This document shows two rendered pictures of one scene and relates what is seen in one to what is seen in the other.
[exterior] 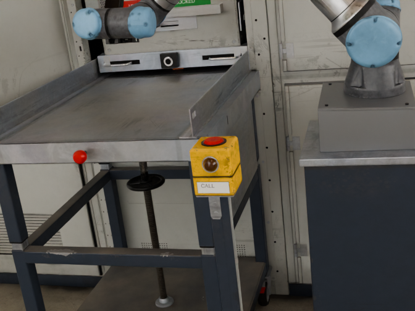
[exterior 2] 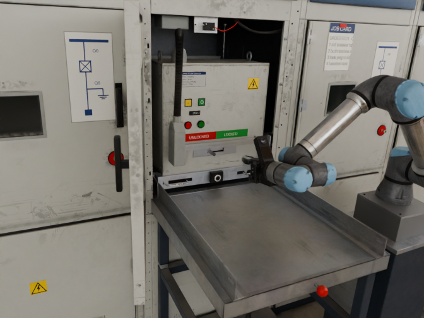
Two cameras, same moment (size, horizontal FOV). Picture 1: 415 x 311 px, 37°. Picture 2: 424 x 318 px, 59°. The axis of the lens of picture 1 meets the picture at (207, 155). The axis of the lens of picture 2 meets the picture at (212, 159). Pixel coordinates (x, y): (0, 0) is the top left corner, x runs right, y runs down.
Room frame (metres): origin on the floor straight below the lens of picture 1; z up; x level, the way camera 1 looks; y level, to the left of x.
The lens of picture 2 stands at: (0.97, 1.17, 1.54)
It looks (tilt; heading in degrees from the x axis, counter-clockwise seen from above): 20 degrees down; 317
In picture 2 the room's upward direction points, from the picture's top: 3 degrees clockwise
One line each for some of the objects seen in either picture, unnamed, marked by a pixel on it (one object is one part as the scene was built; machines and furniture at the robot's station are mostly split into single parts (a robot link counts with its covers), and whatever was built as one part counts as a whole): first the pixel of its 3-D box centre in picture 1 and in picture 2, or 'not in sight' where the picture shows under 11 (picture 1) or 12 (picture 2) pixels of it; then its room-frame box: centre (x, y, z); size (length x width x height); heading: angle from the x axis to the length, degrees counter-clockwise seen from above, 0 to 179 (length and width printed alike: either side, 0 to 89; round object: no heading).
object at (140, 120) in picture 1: (134, 111); (256, 229); (1.76, 0.19, 0.82); 0.68 x 0.62 x 0.06; 163
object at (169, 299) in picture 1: (163, 299); not in sight; (1.76, 0.20, 0.18); 0.06 x 0.06 x 0.02
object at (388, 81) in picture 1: (374, 71); (396, 187); (1.53, -0.44, 0.91); 0.15 x 0.15 x 0.10
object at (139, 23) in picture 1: (133, 21); (313, 173); (1.59, 0.14, 1.10); 0.11 x 0.11 x 0.08; 73
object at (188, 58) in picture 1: (172, 58); (212, 173); (2.14, 0.08, 0.89); 0.54 x 0.05 x 0.06; 73
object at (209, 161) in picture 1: (209, 165); not in sight; (1.10, 0.00, 0.87); 0.03 x 0.01 x 0.03; 73
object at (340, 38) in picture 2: not in sight; (339, 47); (1.90, -0.44, 1.47); 0.15 x 0.01 x 0.21; 73
